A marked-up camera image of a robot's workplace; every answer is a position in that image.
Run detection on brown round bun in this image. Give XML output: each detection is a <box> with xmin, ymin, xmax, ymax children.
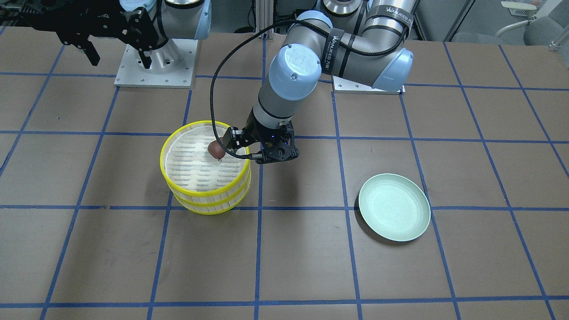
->
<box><xmin>207</xmin><ymin>140</ymin><xmax>226</xmax><ymax>161</ymax></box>

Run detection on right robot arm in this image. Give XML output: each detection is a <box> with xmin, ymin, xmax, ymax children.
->
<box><xmin>20</xmin><ymin>0</ymin><xmax>212</xmax><ymax>69</ymax></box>

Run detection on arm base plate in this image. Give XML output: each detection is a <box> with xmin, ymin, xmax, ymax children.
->
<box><xmin>114</xmin><ymin>39</ymin><xmax>200</xmax><ymax>89</ymax></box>
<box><xmin>332</xmin><ymin>76</ymin><xmax>406</xmax><ymax>95</ymax></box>

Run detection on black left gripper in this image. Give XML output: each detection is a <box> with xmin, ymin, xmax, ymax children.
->
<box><xmin>216</xmin><ymin>112</ymin><xmax>299</xmax><ymax>164</ymax></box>

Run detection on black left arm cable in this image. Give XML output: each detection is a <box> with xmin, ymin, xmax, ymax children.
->
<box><xmin>211</xmin><ymin>18</ymin><xmax>412</xmax><ymax>160</ymax></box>

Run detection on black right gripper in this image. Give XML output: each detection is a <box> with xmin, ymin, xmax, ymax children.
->
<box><xmin>27</xmin><ymin>0</ymin><xmax>165</xmax><ymax>69</ymax></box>

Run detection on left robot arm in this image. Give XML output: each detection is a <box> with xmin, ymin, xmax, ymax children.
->
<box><xmin>208</xmin><ymin>0</ymin><xmax>420</xmax><ymax>164</ymax></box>

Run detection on light green plate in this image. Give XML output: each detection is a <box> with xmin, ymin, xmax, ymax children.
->
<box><xmin>358</xmin><ymin>173</ymin><xmax>431</xmax><ymax>242</ymax></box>

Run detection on yellow steamer basket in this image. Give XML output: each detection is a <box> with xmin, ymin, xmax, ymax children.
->
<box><xmin>159</xmin><ymin>120</ymin><xmax>250</xmax><ymax>204</ymax></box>
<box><xmin>168</xmin><ymin>174</ymin><xmax>252</xmax><ymax>215</ymax></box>

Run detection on aluminium frame post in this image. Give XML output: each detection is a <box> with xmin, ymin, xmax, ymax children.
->
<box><xmin>253</xmin><ymin>0</ymin><xmax>276</xmax><ymax>34</ymax></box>

